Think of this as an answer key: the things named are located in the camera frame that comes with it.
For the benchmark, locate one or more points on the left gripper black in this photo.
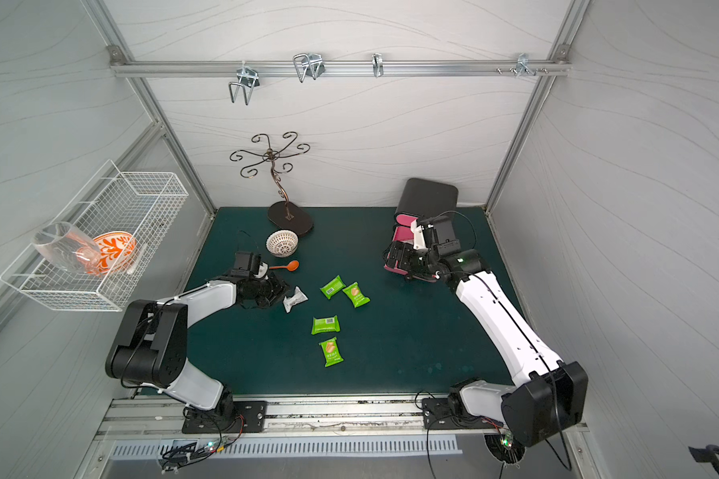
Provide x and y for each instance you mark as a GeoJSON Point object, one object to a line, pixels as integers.
{"type": "Point", "coordinates": [273, 288]}

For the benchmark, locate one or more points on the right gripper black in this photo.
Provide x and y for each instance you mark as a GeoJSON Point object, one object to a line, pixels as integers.
{"type": "Point", "coordinates": [407, 257]}

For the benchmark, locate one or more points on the white cookie pack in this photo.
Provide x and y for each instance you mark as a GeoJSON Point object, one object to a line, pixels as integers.
{"type": "Point", "coordinates": [297, 298]}

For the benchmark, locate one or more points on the black pink drawer cabinet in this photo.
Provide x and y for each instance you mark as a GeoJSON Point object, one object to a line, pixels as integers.
{"type": "Point", "coordinates": [424, 199]}

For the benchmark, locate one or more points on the green cookie pack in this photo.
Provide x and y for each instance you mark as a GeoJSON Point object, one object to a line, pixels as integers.
{"type": "Point", "coordinates": [331, 352]}
{"type": "Point", "coordinates": [356, 296]}
{"type": "Point", "coordinates": [333, 287]}

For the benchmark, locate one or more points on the green cookie pack barcode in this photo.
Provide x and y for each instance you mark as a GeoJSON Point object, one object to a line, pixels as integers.
{"type": "Point", "coordinates": [326, 325]}

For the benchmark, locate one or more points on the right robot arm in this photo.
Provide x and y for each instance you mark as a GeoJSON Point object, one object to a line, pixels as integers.
{"type": "Point", "coordinates": [546, 394]}

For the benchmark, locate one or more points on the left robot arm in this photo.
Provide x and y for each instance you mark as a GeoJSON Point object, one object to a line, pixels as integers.
{"type": "Point", "coordinates": [150, 348]}

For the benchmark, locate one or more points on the orange spoon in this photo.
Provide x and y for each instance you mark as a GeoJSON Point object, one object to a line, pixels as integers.
{"type": "Point", "coordinates": [291, 267]}

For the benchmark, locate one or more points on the white patterned small bowl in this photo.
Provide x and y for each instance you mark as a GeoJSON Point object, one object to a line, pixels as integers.
{"type": "Point", "coordinates": [282, 243]}

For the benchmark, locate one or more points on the brown metal hook stand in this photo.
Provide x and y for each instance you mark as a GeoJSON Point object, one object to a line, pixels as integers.
{"type": "Point", "coordinates": [284, 214]}

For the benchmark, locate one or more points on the green mat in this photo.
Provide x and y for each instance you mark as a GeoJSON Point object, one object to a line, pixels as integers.
{"type": "Point", "coordinates": [412, 336]}

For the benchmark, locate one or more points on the green cookie pack bottom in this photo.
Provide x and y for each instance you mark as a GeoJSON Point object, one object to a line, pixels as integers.
{"type": "Point", "coordinates": [331, 352]}

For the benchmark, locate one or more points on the orange patterned bowl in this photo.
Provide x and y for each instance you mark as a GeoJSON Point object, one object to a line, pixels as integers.
{"type": "Point", "coordinates": [118, 251]}

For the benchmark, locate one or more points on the clear glass cup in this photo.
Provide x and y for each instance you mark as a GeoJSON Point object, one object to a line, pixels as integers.
{"type": "Point", "coordinates": [68, 248]}

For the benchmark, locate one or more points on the metal hook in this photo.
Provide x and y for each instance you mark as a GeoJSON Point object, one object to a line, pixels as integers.
{"type": "Point", "coordinates": [377, 64]}
{"type": "Point", "coordinates": [309, 65]}
{"type": "Point", "coordinates": [242, 89]}
{"type": "Point", "coordinates": [522, 68]}

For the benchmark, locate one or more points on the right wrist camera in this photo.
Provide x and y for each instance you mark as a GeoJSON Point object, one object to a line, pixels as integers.
{"type": "Point", "coordinates": [417, 229]}

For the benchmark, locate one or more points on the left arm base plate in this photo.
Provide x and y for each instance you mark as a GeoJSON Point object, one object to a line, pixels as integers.
{"type": "Point", "coordinates": [239, 417]}

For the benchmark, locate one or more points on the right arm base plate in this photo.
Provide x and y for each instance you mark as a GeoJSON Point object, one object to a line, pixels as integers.
{"type": "Point", "coordinates": [438, 415]}

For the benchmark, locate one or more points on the white wire basket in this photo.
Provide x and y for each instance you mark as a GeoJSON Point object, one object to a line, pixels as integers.
{"type": "Point", "coordinates": [143, 204]}

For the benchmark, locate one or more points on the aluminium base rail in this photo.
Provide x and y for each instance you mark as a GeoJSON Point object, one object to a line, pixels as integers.
{"type": "Point", "coordinates": [157, 416]}

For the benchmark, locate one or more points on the white vented cable duct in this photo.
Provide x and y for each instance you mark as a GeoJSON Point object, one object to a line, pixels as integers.
{"type": "Point", "coordinates": [294, 447]}

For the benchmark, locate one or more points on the aluminium top rail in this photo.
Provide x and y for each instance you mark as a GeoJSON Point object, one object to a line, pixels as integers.
{"type": "Point", "coordinates": [334, 68]}

